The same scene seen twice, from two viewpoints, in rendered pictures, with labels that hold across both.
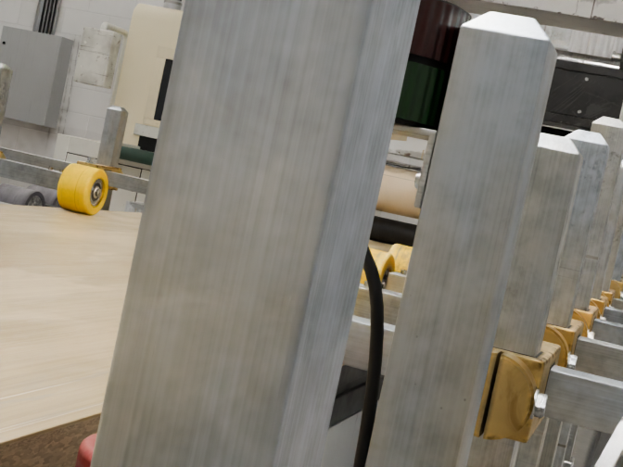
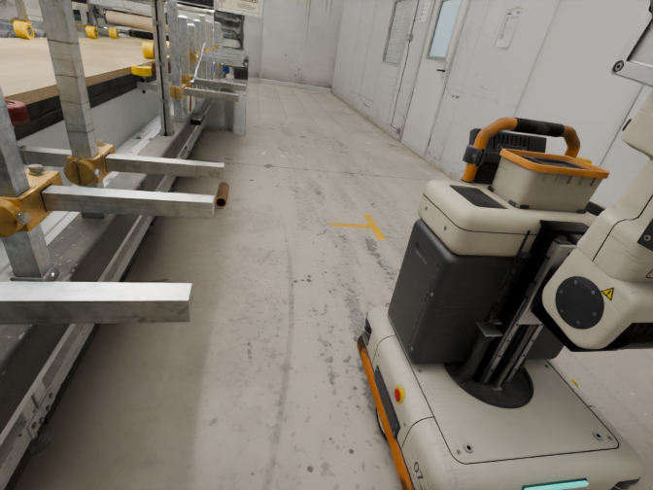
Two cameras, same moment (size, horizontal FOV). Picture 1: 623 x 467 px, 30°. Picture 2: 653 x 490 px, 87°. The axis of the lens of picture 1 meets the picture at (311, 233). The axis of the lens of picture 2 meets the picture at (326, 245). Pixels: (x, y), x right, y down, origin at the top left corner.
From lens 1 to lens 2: 1.58 m
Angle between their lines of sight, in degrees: 40
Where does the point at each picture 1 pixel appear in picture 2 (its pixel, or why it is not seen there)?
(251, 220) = (174, 36)
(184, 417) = (173, 47)
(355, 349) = not seen: hidden behind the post
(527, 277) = (191, 42)
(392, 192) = not seen: hidden behind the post
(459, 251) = (184, 38)
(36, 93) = not seen: outside the picture
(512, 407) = (193, 57)
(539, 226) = (191, 35)
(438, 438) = (186, 55)
